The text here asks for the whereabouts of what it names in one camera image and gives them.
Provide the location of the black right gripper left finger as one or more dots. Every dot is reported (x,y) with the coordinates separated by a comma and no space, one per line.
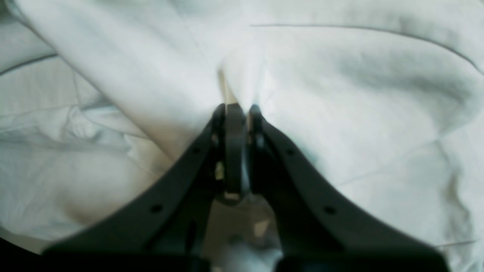
(171,216)

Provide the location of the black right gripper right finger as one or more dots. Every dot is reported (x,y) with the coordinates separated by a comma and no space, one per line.
(315,222)

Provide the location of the white T-shirt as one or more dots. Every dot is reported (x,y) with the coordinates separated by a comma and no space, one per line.
(384,97)

